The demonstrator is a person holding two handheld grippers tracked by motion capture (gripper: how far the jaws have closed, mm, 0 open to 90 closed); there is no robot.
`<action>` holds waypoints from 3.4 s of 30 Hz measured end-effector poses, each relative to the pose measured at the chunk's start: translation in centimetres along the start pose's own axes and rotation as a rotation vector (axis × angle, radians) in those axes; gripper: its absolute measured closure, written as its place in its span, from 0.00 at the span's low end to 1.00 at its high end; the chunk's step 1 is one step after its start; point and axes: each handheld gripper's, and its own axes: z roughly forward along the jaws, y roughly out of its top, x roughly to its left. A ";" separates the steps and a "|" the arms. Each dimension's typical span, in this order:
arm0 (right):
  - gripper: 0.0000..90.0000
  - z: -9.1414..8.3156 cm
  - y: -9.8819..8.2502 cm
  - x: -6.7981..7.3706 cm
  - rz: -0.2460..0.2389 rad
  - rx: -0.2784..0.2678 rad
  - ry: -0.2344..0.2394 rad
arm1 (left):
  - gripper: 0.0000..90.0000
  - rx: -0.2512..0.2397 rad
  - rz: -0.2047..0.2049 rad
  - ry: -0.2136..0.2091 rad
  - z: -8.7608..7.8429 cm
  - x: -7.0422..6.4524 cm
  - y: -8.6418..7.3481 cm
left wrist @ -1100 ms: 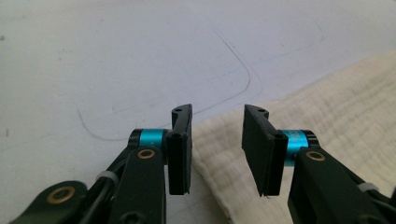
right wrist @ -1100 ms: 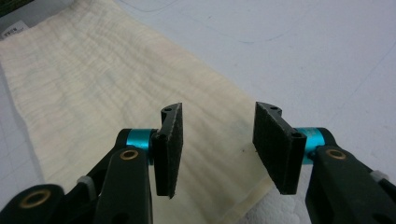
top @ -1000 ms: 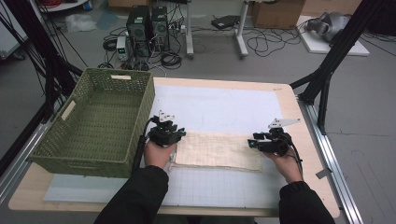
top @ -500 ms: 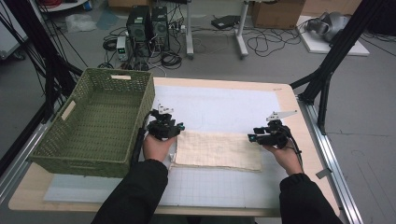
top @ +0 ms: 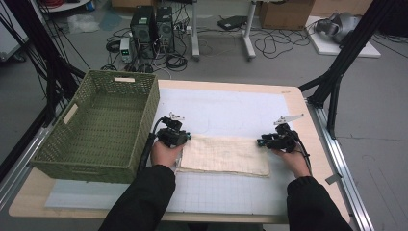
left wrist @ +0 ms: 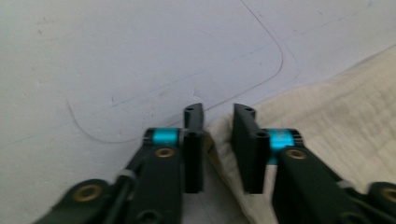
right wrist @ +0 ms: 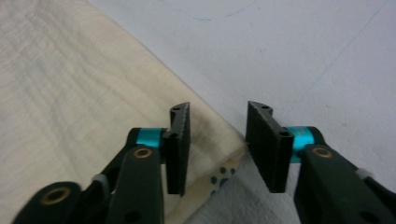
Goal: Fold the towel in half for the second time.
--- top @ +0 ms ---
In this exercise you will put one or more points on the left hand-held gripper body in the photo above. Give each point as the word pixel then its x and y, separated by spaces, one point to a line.
pixel 171 138

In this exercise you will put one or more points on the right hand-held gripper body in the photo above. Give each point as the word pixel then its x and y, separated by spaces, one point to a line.
pixel 284 141

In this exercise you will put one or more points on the cream printed cloth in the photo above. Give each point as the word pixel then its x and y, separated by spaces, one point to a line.
pixel 224 155

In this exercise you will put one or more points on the green woven basket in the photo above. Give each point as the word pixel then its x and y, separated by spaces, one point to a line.
pixel 96 128

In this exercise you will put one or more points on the person's left hand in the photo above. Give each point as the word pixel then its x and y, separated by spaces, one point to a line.
pixel 165 155

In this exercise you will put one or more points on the person's right hand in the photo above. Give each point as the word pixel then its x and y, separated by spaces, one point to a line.
pixel 296 163

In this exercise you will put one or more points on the white grid mat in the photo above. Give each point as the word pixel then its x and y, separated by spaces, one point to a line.
pixel 224 106

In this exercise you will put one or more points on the grey tape piece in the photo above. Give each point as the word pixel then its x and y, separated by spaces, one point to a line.
pixel 333 179

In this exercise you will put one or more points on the small white power supply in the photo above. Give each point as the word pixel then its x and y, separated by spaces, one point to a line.
pixel 125 49

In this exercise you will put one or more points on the white floor board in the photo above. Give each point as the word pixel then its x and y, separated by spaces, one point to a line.
pixel 327 48

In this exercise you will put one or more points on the black computer tower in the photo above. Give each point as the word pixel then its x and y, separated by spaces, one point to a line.
pixel 165 29
pixel 142 29

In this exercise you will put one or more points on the black flat device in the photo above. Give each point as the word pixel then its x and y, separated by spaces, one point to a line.
pixel 232 22

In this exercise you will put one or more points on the black metal stand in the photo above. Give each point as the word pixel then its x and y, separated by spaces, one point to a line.
pixel 352 41
pixel 41 51

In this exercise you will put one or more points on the cardboard box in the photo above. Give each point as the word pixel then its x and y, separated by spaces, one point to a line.
pixel 285 14

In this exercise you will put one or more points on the grey headset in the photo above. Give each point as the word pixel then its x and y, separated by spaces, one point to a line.
pixel 340 25

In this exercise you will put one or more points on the clear plastic bag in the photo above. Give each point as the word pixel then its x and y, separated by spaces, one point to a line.
pixel 83 23

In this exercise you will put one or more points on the white round table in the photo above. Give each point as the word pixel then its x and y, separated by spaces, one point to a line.
pixel 64 6

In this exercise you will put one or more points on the aluminium frame rail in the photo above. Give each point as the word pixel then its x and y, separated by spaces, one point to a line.
pixel 22 163
pixel 343 166

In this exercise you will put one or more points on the white desk frame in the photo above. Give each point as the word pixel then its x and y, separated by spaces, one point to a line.
pixel 248 32

